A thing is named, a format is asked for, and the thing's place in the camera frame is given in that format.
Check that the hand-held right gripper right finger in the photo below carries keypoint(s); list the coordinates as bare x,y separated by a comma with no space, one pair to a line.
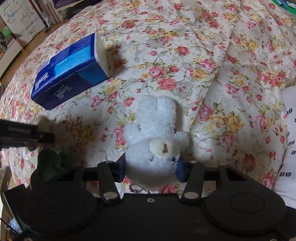
181,170

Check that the green radish plush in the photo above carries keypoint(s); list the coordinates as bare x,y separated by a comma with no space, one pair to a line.
53,165

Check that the blue and white tissue pack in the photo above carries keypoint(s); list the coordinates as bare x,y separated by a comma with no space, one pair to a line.
69,71

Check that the white box with drawings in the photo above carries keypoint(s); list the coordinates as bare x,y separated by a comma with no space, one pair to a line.
20,20

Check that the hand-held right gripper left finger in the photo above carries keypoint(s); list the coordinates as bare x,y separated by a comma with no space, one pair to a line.
119,168

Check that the white printed cloth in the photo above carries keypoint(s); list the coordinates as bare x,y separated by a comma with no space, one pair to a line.
288,139

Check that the white plush bunny toy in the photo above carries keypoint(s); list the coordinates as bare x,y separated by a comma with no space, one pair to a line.
155,136

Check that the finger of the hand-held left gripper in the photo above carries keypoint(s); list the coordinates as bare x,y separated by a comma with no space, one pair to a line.
46,138

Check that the floral bedspread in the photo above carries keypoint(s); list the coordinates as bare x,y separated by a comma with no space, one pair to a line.
185,92

